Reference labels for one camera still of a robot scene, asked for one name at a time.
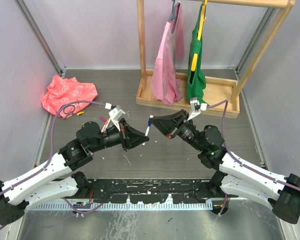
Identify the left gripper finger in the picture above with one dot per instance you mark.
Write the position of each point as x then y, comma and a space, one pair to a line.
131, 132
134, 142

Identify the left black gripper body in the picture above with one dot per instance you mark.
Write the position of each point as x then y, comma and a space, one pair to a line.
124, 136

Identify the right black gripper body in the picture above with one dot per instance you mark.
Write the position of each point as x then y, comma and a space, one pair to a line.
183, 119

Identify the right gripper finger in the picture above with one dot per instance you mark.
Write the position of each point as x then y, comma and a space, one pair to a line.
167, 119
163, 128

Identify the blue capped white pen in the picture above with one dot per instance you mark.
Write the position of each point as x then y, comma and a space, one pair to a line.
146, 133

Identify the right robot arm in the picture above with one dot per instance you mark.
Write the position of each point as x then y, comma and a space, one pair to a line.
234, 175

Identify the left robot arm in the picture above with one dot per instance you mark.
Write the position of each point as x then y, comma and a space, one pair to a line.
59, 177

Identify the orange marker pen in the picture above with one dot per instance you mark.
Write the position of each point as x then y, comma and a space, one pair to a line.
105, 126

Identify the pink shirt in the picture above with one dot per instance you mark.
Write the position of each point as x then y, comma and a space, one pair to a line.
164, 83

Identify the green shirt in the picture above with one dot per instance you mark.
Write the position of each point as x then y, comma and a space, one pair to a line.
196, 80

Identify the yellow clothes hanger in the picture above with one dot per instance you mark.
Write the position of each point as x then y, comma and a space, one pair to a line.
199, 34

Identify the red patterned cloth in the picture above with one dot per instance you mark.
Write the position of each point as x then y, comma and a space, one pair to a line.
67, 96

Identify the grey clothes hanger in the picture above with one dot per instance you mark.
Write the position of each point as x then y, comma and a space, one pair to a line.
174, 8

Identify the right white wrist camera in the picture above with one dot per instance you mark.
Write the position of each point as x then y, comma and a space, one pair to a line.
196, 108

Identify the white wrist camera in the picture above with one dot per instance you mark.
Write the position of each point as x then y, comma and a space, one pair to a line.
115, 115
196, 108

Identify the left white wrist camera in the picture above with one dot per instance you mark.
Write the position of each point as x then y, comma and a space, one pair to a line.
115, 115

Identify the white cable duct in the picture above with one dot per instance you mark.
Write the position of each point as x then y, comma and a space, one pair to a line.
166, 206

